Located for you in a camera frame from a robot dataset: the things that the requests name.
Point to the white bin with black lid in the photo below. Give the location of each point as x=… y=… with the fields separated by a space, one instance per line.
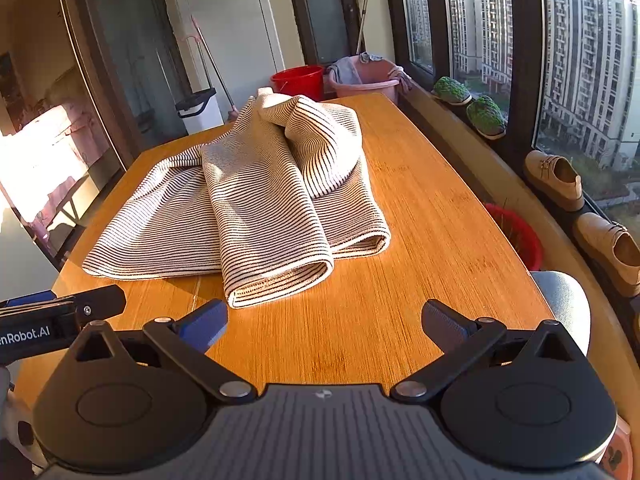
x=200 y=110

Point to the red basket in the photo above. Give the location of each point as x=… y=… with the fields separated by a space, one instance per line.
x=517 y=235

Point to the grey cloth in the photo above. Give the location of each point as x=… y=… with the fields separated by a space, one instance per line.
x=346 y=70

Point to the green slipper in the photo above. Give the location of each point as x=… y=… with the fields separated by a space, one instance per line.
x=486 y=116

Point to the red plastic bucket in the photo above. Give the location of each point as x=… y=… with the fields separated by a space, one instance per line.
x=300 y=82

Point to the tan leather shoe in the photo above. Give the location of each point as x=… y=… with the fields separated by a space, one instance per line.
x=555 y=180
x=607 y=250

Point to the sliding glass door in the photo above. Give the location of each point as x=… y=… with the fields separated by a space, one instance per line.
x=125 y=60

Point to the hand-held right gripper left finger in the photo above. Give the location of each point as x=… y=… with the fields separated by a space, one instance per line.
x=206 y=322

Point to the pink rag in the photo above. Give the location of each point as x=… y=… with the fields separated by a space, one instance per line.
x=401 y=79

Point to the beige striped knit top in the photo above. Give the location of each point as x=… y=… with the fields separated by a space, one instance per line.
x=250 y=185

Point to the dark framed glass door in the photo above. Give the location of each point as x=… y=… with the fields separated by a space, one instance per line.
x=325 y=10

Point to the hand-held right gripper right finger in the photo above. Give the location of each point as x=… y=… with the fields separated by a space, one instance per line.
x=445 y=325

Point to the pink plastic basin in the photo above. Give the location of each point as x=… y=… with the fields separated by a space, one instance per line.
x=367 y=89

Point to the grey fabric stool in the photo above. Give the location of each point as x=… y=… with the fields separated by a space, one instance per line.
x=562 y=305

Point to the pink broom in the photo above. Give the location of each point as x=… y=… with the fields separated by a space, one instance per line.
x=216 y=67

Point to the black window frame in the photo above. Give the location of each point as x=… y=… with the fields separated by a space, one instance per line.
x=525 y=35

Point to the green potted plants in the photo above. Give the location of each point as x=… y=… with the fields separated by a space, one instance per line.
x=450 y=91

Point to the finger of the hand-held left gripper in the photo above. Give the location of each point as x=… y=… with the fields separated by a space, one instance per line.
x=100 y=300

